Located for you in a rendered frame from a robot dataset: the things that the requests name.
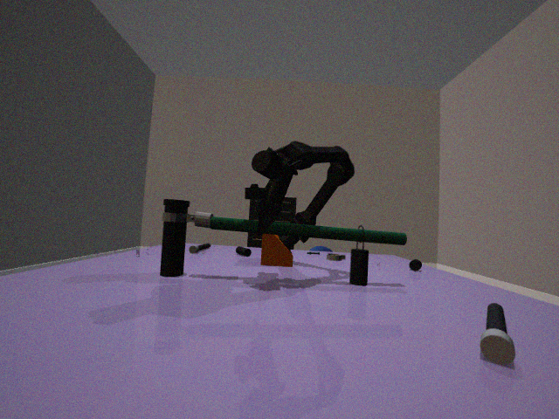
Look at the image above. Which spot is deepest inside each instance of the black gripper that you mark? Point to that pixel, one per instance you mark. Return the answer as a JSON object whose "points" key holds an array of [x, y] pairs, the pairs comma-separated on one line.
{"points": [[269, 209]]}

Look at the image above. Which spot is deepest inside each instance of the grey metal band with two small tabs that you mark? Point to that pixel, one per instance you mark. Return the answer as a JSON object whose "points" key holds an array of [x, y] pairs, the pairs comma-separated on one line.
{"points": [[335, 257]]}

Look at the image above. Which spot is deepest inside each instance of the green pipe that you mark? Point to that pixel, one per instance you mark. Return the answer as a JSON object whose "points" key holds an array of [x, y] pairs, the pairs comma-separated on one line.
{"points": [[303, 230]]}

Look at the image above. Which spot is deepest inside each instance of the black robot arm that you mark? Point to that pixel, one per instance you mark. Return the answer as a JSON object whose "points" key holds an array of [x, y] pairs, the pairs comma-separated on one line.
{"points": [[280, 165]]}

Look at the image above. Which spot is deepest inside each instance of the grey faceted cup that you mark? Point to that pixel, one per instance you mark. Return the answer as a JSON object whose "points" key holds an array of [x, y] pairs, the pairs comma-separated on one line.
{"points": [[201, 219]]}

